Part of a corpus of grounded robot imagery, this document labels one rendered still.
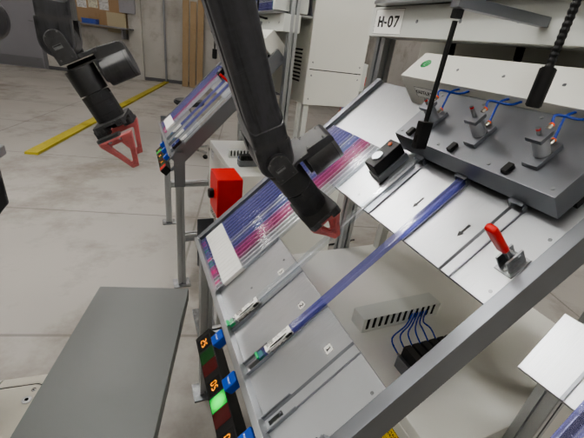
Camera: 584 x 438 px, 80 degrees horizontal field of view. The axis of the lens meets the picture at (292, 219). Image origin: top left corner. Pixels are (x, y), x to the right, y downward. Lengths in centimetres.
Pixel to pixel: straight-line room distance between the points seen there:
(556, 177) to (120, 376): 86
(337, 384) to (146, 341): 51
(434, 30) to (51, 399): 110
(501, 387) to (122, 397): 83
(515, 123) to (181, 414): 137
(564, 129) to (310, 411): 56
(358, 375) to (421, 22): 77
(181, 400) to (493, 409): 108
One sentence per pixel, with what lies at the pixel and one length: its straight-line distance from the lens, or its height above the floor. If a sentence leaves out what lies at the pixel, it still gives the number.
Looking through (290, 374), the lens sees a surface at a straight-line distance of 64.
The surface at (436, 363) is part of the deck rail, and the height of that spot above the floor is 91.
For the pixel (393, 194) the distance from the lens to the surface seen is 74.
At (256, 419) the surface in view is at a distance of 62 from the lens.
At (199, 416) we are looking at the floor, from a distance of 151.
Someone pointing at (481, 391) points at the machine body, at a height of 62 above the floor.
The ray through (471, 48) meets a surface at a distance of 107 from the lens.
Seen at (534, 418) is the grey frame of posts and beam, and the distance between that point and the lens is 89.
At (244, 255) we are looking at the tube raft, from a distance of 85.
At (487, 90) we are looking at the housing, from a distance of 75.
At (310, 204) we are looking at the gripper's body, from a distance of 63.
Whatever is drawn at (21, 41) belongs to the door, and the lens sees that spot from 1138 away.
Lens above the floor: 126
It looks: 26 degrees down
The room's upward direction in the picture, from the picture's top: 8 degrees clockwise
